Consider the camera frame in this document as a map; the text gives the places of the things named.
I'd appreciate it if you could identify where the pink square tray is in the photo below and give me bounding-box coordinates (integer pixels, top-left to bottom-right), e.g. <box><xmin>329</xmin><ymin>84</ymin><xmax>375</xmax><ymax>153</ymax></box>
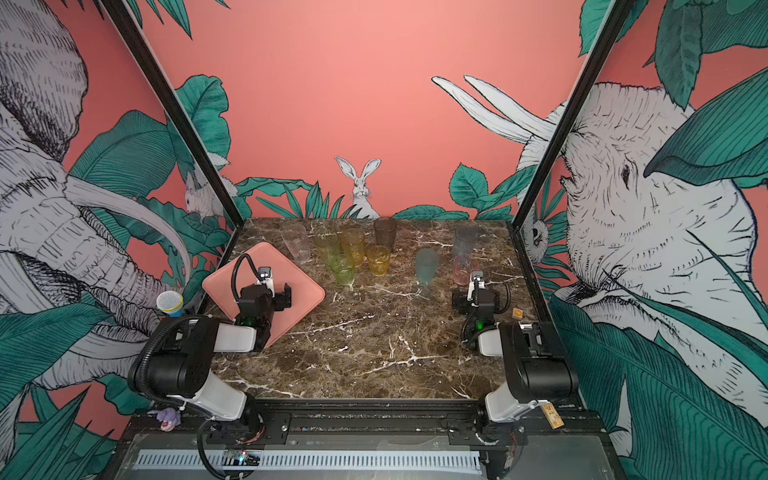
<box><xmin>202</xmin><ymin>242</ymin><xmax>325</xmax><ymax>348</ymax></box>

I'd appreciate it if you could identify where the clear glass tumbler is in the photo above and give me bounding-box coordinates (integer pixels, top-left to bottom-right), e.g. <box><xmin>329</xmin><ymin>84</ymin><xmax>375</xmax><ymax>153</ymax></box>
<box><xmin>281</xmin><ymin>223</ymin><xmax>312</xmax><ymax>264</ymax></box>

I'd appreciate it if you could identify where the light green tall glass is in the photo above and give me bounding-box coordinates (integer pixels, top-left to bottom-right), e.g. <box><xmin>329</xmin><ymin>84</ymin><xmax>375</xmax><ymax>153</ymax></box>
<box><xmin>314</xmin><ymin>232</ymin><xmax>342</xmax><ymax>266</ymax></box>

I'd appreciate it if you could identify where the amber tall glass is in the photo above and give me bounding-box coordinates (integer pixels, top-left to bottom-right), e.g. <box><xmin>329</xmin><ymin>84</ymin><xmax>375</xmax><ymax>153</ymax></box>
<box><xmin>341</xmin><ymin>228</ymin><xmax>366</xmax><ymax>268</ymax></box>

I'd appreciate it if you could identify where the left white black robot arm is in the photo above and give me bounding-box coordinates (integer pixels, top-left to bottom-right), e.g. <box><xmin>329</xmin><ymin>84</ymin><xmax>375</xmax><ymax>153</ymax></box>
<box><xmin>128</xmin><ymin>283</ymin><xmax>292</xmax><ymax>427</ymax></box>

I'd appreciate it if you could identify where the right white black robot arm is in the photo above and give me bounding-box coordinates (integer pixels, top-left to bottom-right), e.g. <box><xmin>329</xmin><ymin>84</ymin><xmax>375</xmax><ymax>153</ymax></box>
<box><xmin>451</xmin><ymin>287</ymin><xmax>579</xmax><ymax>423</ymax></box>

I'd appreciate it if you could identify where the pink glass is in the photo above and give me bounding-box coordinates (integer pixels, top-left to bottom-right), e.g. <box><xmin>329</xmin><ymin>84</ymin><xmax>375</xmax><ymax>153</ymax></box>
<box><xmin>453</xmin><ymin>255</ymin><xmax>481</xmax><ymax>286</ymax></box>

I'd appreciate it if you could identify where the grey tall glass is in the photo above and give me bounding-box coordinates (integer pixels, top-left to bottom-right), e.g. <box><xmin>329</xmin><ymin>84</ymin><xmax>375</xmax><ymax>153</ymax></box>
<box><xmin>452</xmin><ymin>224</ymin><xmax>479</xmax><ymax>259</ymax></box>

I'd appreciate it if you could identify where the teal wine glass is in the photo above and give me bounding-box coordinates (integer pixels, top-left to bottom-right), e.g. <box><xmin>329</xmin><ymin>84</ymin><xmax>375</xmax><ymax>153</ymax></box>
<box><xmin>415</xmin><ymin>248</ymin><xmax>439</xmax><ymax>298</ymax></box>

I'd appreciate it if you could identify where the blue yellow toy microphone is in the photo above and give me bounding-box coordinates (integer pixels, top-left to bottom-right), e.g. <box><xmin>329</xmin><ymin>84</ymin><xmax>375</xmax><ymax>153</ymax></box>
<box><xmin>156</xmin><ymin>290</ymin><xmax>184</xmax><ymax>317</ymax></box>

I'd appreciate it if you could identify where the green short glass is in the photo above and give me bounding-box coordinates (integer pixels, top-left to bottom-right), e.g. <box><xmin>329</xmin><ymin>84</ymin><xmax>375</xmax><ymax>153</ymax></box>
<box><xmin>329</xmin><ymin>256</ymin><xmax>356</xmax><ymax>286</ymax></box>

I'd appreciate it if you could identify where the yellow short glass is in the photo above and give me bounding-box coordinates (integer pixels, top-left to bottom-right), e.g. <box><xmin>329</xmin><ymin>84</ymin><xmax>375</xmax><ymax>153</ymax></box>
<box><xmin>366</xmin><ymin>244</ymin><xmax>391</xmax><ymax>276</ymax></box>

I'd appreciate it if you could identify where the dark brown glass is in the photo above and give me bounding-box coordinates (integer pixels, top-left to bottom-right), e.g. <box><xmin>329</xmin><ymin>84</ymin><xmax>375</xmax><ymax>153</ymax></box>
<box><xmin>373</xmin><ymin>217</ymin><xmax>397</xmax><ymax>251</ymax></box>

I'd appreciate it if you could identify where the yellow tag label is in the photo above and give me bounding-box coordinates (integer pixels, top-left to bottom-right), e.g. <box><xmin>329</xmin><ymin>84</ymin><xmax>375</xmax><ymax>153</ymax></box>
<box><xmin>541</xmin><ymin>403</ymin><xmax>564</xmax><ymax>430</ymax></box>

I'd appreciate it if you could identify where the small purple toy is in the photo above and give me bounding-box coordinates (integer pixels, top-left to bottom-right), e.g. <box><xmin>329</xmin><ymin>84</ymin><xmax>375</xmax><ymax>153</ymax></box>
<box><xmin>152</xmin><ymin>408</ymin><xmax>181</xmax><ymax>432</ymax></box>

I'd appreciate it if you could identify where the white ventilation grille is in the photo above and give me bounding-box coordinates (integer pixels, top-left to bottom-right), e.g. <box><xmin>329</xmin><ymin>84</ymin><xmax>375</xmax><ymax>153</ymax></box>
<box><xmin>129</xmin><ymin>449</ymin><xmax>484</xmax><ymax>474</ymax></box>

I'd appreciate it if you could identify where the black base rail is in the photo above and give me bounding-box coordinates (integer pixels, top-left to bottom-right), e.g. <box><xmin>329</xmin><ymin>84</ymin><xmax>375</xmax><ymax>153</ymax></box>
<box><xmin>113</xmin><ymin>397</ymin><xmax>607</xmax><ymax>448</ymax></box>

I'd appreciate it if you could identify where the left black frame post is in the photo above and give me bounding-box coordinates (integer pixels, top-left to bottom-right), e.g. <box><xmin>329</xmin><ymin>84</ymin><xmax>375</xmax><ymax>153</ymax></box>
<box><xmin>98</xmin><ymin>0</ymin><xmax>245</xmax><ymax>229</ymax></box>

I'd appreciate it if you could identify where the black frame post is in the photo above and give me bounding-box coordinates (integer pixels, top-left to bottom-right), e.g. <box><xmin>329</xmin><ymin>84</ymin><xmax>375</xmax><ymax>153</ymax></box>
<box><xmin>98</xmin><ymin>0</ymin><xmax>245</xmax><ymax>229</ymax></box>
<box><xmin>512</xmin><ymin>0</ymin><xmax>636</xmax><ymax>229</ymax></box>

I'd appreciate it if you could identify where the right black frame post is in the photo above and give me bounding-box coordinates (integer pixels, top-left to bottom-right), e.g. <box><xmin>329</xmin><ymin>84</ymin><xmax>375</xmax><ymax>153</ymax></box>
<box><xmin>512</xmin><ymin>0</ymin><xmax>636</xmax><ymax>229</ymax></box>

